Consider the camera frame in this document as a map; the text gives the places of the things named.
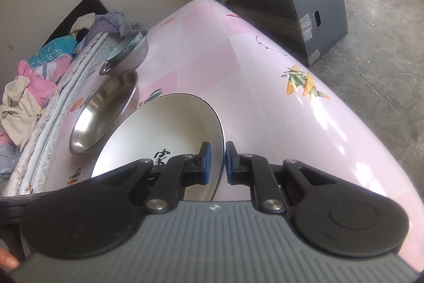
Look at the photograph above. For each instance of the beige cloth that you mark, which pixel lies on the beige cloth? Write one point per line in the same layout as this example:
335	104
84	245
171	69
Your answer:
18	107

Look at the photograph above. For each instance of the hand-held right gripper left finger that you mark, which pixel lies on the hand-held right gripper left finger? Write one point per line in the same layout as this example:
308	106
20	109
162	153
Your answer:
206	160

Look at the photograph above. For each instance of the large white ceramic bowl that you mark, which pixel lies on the large white ceramic bowl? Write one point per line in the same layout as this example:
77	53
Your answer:
165	124

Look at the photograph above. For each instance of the deep stainless steel bowl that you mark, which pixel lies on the deep stainless steel bowl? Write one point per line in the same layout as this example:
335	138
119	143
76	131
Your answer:
132	63

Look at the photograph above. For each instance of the pink and blue blanket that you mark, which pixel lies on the pink and blue blanket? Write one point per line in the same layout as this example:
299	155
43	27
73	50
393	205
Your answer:
49	61

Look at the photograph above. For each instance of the grey corrugated plastic box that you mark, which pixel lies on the grey corrugated plastic box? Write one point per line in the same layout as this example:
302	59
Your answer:
265	7

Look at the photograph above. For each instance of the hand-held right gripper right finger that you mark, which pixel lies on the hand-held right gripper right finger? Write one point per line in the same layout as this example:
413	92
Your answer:
229	158

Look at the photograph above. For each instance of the pale grey bedsheet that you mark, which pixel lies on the pale grey bedsheet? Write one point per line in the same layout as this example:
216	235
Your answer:
6	160

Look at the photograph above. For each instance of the grey quilted mattress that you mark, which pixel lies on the grey quilted mattress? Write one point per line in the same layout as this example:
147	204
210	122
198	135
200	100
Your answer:
56	104

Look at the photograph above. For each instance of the cream cloth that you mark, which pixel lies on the cream cloth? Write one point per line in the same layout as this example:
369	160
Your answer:
82	22

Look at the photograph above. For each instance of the lavender cloth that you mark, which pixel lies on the lavender cloth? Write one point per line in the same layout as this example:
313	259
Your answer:
106	24

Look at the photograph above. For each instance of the shallow stainless steel dish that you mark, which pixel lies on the shallow stainless steel dish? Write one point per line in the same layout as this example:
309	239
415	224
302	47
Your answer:
102	110

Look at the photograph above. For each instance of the person's left hand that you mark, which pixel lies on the person's left hand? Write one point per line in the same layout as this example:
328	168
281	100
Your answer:
8	261

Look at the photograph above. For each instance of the pink printed tablecloth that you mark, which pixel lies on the pink printed tablecloth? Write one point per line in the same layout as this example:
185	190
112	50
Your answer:
248	77

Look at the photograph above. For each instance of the black headboard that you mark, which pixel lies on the black headboard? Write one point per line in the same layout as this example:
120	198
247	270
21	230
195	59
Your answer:
69	16

